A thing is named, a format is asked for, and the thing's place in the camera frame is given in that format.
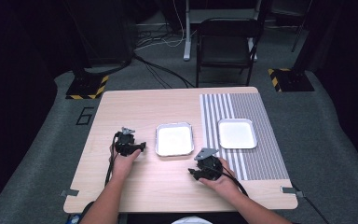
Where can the person's left hand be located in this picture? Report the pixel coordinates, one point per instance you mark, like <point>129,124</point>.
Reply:
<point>122,165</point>

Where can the large black box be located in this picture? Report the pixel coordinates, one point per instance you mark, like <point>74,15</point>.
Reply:
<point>105,31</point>

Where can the black folding chair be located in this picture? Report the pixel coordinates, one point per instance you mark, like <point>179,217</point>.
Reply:
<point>227,43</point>

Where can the small blue object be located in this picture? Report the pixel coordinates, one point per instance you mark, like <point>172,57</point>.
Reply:
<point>73,219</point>

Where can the grey white striped mat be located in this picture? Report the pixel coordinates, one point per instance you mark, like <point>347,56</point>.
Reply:
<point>267,161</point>

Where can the black yellow striped stand base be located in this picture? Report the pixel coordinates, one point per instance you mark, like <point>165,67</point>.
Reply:
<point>292,80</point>
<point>87,87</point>

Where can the shallow metal tray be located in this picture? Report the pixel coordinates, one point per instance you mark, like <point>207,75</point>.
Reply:
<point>174,139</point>
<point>236,133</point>

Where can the person's white clothing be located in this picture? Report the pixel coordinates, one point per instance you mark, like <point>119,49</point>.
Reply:
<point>192,220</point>

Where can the grey metal table clip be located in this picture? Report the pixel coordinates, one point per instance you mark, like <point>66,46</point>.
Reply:
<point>290,190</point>
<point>69,193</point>

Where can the person's right hand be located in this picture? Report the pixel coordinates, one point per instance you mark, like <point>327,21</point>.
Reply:
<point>227,182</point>

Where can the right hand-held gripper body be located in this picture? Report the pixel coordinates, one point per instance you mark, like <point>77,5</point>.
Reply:
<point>209,168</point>

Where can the white desk frame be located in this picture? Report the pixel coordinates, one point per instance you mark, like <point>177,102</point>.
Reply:
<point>187,31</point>

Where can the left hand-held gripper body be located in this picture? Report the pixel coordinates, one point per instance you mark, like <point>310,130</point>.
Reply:
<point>125,143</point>

